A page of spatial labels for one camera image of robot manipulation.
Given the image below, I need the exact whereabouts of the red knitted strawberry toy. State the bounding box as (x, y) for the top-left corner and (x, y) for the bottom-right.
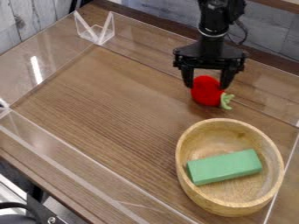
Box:
(191, 75), (235, 110)

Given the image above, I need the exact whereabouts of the black metal bracket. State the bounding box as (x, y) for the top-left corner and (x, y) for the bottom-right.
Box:
(26, 195), (69, 224)

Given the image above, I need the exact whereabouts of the green rectangular block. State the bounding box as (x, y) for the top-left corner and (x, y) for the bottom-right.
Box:
(186, 149), (263, 186)

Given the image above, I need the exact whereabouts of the wooden bowl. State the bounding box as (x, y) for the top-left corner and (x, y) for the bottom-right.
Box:
(175, 118), (285, 217)

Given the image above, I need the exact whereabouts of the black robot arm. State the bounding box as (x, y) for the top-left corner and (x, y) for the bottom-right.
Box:
(173, 0), (247, 90)

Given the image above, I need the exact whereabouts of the clear acrylic tray enclosure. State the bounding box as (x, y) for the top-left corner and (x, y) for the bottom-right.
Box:
(0, 16), (299, 224)

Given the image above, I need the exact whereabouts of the black cable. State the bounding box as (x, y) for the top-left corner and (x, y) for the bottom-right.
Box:
(0, 200), (39, 224)

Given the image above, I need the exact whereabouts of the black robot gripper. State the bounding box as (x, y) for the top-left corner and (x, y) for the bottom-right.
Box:
(173, 36), (249, 90)

